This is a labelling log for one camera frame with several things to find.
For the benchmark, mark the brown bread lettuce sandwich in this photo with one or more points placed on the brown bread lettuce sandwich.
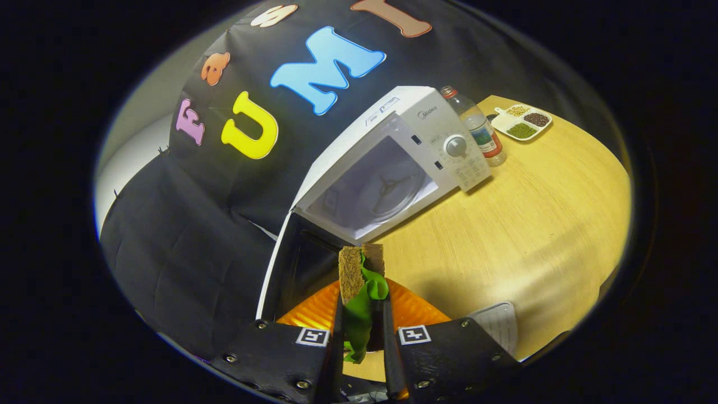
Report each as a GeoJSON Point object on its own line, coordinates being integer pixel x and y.
{"type": "Point", "coordinates": [351, 275]}

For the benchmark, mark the white microwave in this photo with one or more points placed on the white microwave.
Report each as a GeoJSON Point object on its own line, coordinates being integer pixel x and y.
{"type": "Point", "coordinates": [404, 118]}

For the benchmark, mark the clear plastic bottle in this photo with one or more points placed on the clear plastic bottle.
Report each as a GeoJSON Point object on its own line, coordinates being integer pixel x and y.
{"type": "Point", "coordinates": [479, 129]}

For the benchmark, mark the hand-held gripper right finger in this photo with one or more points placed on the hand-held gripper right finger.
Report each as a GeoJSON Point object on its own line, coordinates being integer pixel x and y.
{"type": "Point", "coordinates": [390, 353]}

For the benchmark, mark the white divided bean dish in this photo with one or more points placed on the white divided bean dish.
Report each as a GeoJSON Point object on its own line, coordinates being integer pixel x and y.
{"type": "Point", "coordinates": [521, 122]}

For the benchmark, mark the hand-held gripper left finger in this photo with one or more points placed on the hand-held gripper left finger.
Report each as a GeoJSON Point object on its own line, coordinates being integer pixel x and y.
{"type": "Point", "coordinates": [335, 348]}

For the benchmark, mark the white plate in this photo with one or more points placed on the white plate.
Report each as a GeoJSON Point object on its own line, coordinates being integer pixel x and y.
{"type": "Point", "coordinates": [496, 325]}

